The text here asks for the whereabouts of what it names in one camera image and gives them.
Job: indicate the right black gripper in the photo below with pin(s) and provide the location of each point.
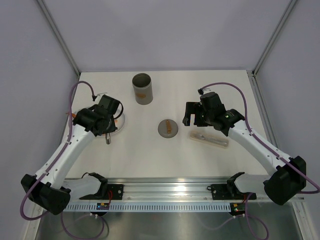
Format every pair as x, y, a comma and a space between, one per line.
194, 108

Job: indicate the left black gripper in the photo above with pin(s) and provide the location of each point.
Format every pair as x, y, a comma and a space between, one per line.
112, 128

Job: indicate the orange fried shrimp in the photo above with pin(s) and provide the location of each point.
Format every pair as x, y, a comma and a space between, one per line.
73, 114

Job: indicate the steel serving tongs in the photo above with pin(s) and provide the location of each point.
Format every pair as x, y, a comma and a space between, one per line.
108, 138

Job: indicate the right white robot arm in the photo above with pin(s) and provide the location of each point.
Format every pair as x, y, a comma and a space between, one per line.
284, 178

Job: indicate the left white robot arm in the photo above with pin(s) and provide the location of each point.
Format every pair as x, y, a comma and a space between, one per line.
58, 166

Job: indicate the grey cylindrical lunch container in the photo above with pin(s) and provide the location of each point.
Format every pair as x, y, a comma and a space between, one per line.
142, 87

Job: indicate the white oval plate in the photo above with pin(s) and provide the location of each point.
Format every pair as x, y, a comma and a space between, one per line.
119, 123

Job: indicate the clear cutlery case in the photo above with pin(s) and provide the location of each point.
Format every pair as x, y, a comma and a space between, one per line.
209, 139

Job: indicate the grey lid with leather strap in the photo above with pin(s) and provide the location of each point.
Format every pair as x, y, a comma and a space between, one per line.
167, 128

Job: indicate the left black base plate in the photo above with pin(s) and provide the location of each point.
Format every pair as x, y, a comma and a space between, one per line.
113, 192

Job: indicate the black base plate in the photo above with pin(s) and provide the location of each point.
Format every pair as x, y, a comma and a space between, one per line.
113, 192
221, 192

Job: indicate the aluminium mounting rail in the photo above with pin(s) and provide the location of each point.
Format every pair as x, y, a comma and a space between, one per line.
160, 187

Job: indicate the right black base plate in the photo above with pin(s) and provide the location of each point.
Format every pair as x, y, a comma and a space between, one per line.
221, 192

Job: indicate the white slotted cable duct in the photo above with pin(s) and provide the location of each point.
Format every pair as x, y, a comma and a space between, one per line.
153, 207

